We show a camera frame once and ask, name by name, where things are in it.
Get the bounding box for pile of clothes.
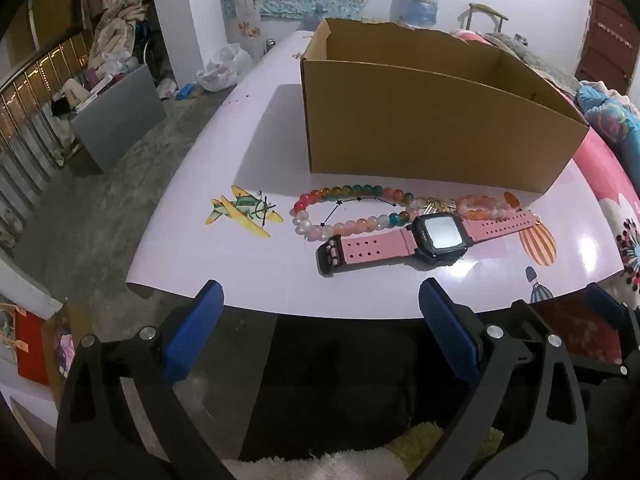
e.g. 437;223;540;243
90;0;151;68

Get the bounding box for dark wristwatch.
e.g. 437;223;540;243
316;208;543;277

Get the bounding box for metal railing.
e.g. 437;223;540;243
0;30;96;231

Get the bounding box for dark red floral cloth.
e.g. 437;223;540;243
530;300;626;361

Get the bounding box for blue floral quilt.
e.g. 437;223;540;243
575;85;640;156

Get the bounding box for wooden chair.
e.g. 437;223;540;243
467;2;508;33

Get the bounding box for blue water dispenser bottle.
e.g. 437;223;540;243
397;0;441;28

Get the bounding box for pink bead bracelet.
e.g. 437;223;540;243
455;192;510;221

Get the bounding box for white plastic bag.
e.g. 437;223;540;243
196;44;256;92

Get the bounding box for grey blanket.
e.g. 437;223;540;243
482;32;581;96

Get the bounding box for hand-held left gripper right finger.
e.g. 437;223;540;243
407;277;591;480

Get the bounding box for multicolour bead bracelet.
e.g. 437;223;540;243
292;184;416;238

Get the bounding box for brown paper bag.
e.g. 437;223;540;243
42;305;93;401

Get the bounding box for bicycle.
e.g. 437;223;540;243
132;22;168;81

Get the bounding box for grey storage box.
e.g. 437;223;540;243
70;64;168;173

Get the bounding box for pink floral blanket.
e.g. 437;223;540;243
450;30;640;301

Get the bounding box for red gift bag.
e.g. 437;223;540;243
15;310;56;386

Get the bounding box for brown wooden door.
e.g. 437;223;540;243
575;0;640;96

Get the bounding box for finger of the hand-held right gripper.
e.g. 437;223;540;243
584;282;630;361
622;302;640;361

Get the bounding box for brown cardboard box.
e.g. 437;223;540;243
300;17;591;196

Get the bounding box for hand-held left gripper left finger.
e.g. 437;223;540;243
55;280;236;480

